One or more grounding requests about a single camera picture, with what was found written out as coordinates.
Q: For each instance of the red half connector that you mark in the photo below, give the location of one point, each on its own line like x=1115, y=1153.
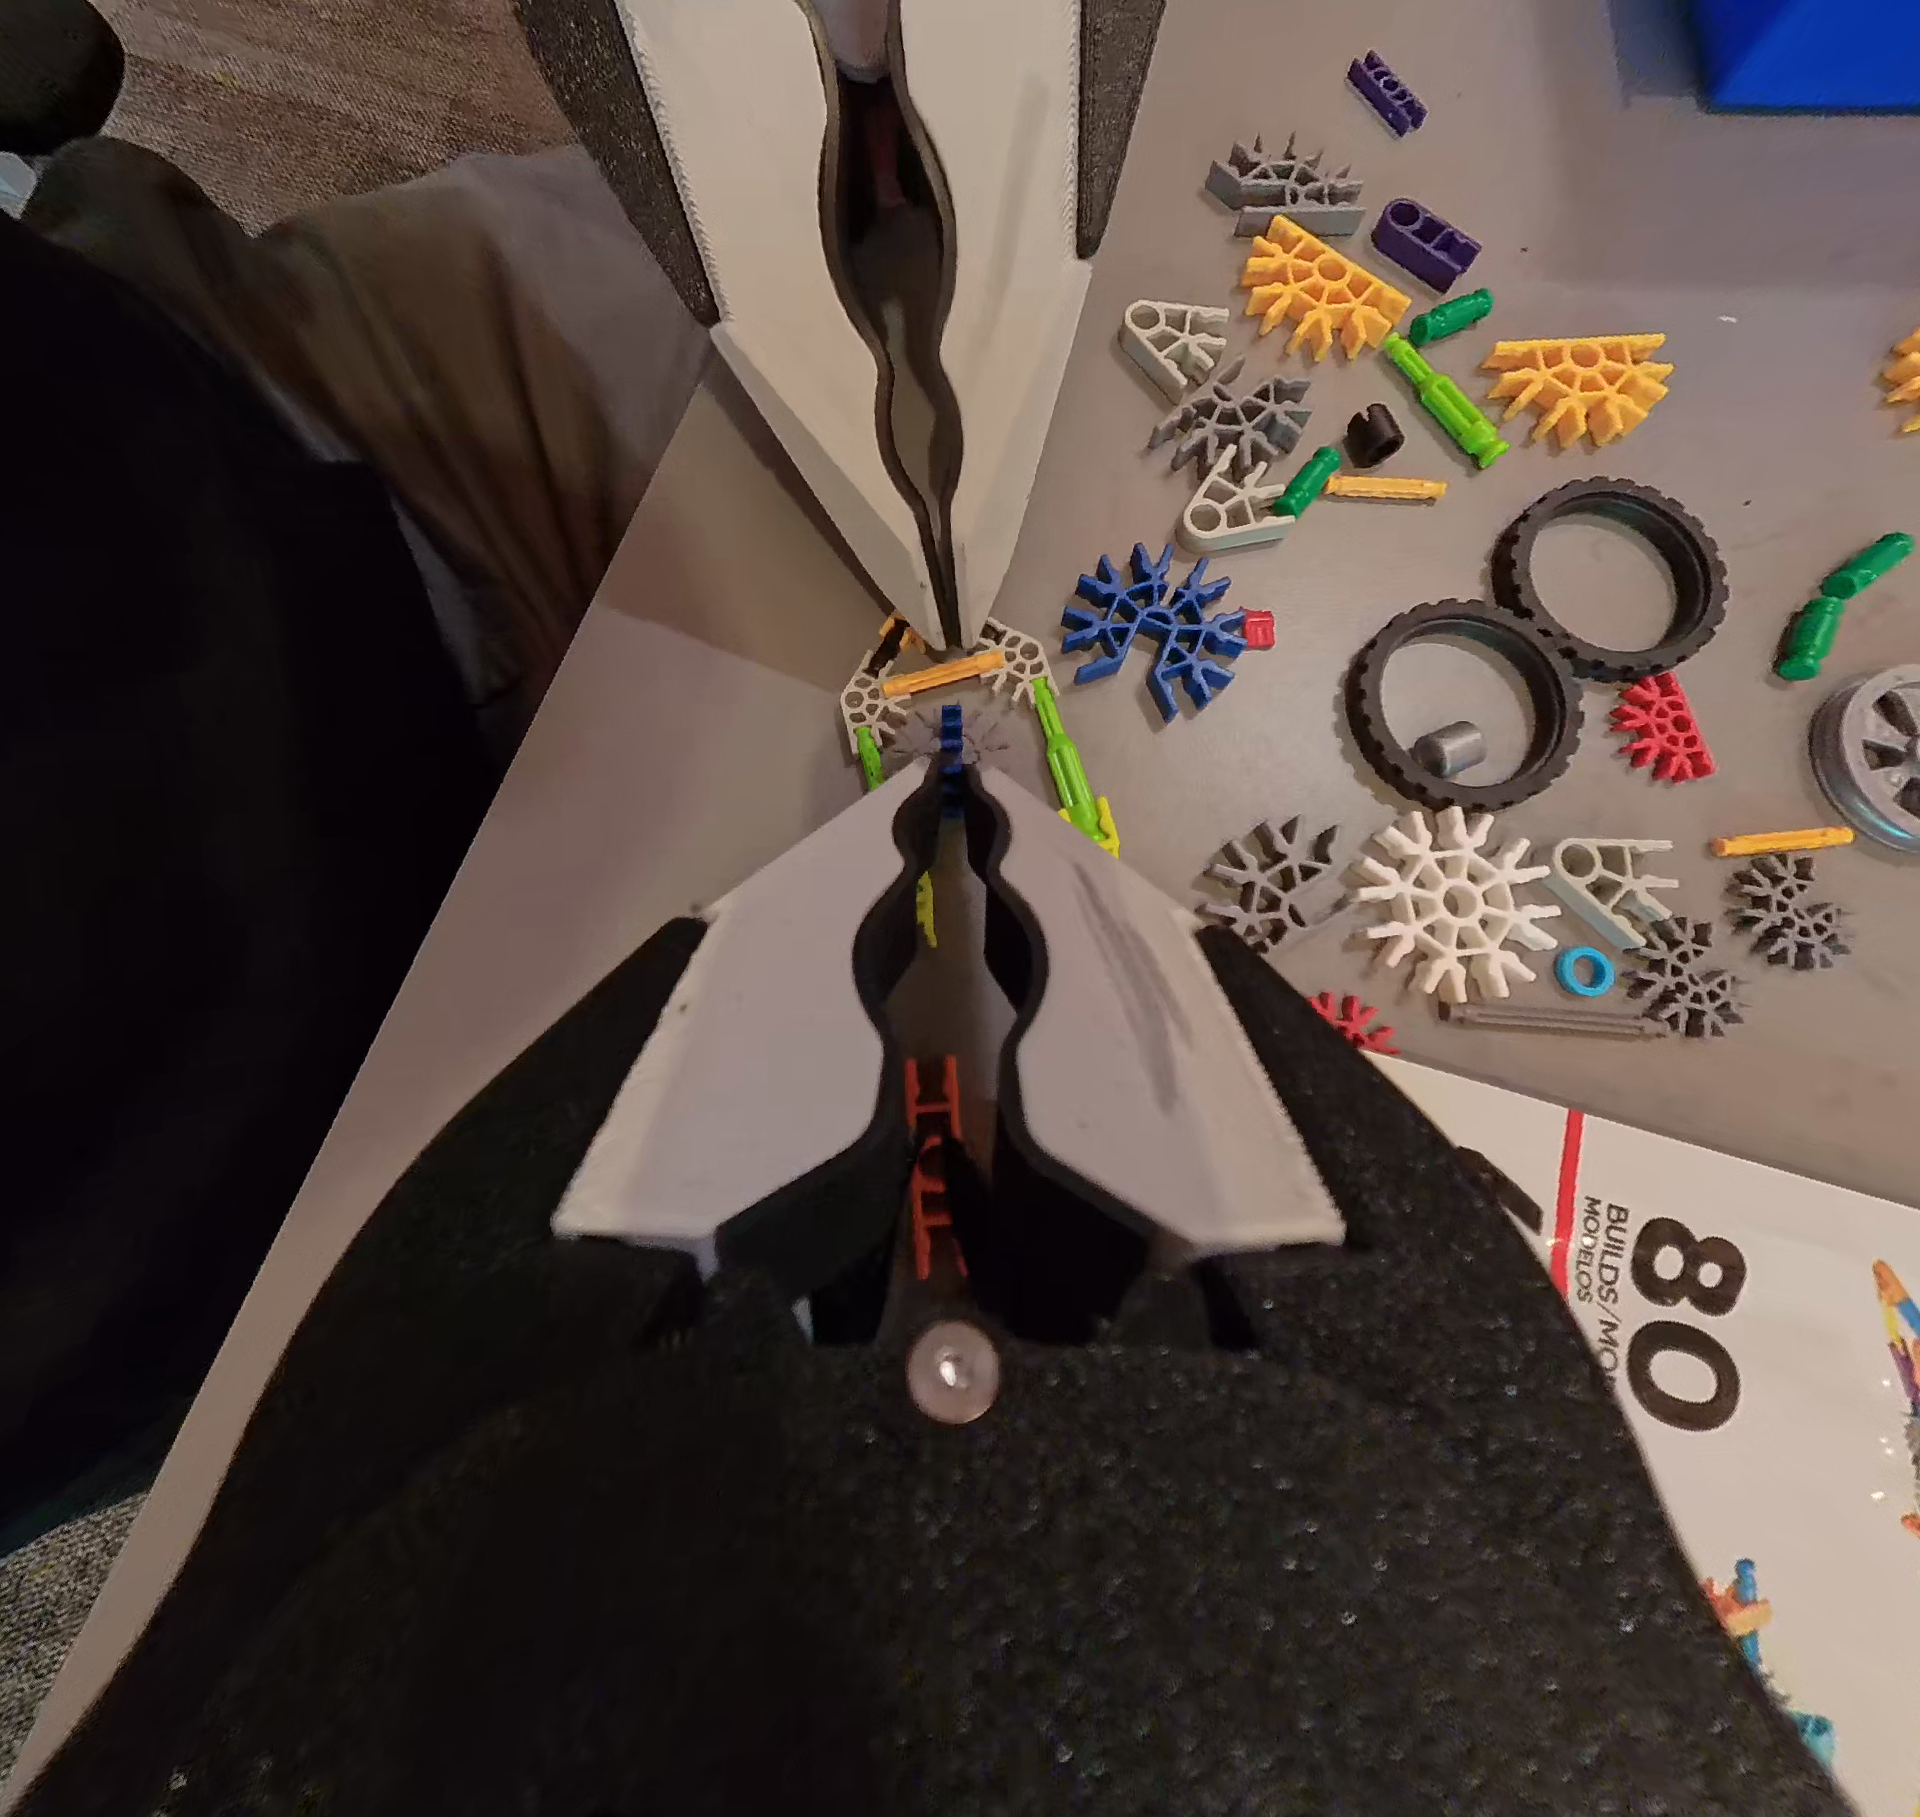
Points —
x=1663, y=729

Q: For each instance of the blue plastic bin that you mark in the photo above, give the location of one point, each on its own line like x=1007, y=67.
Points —
x=1815, y=3

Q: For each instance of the orange ladder piece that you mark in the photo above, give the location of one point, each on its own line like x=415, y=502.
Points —
x=931, y=1173

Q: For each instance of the grey spacer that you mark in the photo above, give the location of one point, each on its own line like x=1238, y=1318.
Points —
x=1452, y=748

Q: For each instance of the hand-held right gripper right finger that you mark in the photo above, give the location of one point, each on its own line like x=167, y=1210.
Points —
x=1171, y=1096

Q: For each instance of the light grey fan connector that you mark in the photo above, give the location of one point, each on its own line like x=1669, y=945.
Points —
x=1215, y=519
x=1163, y=340
x=1589, y=879

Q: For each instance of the dark grey connector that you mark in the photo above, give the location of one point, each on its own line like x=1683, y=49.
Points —
x=1234, y=421
x=1282, y=188

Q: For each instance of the small dark snowflake connector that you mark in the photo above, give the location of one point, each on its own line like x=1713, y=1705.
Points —
x=1683, y=977
x=1785, y=912

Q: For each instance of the thin grey rod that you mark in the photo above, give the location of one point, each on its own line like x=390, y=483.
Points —
x=1552, y=1019

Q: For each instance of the grey wheel hub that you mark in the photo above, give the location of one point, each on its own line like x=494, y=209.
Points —
x=1874, y=759

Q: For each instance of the black tyre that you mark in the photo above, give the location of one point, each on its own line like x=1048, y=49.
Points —
x=1367, y=714
x=1711, y=587

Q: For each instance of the yellow half connector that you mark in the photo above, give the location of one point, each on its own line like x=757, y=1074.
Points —
x=1320, y=287
x=1906, y=378
x=1575, y=385

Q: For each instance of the short yellow rod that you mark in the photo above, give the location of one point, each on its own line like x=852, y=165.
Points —
x=940, y=675
x=1781, y=841
x=1382, y=487

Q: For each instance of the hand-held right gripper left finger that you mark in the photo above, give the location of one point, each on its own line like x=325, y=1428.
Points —
x=720, y=1082

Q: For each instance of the white snowflake connector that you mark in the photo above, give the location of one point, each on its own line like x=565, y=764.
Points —
x=1452, y=903

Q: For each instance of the short blue rod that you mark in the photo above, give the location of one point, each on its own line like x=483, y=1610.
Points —
x=951, y=759

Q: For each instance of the blue connector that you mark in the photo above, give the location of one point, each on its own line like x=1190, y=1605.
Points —
x=1148, y=633

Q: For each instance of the purple flat piece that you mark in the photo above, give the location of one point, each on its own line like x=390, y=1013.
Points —
x=1385, y=93

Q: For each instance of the small red snowflake connector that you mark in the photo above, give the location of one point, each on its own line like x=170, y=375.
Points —
x=1351, y=1019

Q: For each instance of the short green rod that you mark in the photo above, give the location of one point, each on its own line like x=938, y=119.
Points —
x=1308, y=481
x=1867, y=565
x=1452, y=316
x=1807, y=638

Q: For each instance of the small yellow connector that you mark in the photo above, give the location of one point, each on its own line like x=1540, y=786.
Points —
x=896, y=634

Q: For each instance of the purple clip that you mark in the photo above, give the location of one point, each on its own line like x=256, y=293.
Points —
x=1423, y=236

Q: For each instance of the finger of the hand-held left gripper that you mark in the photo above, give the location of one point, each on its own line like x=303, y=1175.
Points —
x=749, y=197
x=1012, y=197

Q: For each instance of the black clip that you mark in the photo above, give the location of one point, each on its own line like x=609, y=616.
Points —
x=1372, y=438

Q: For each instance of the lime green rod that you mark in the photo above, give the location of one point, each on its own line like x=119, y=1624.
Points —
x=1443, y=399

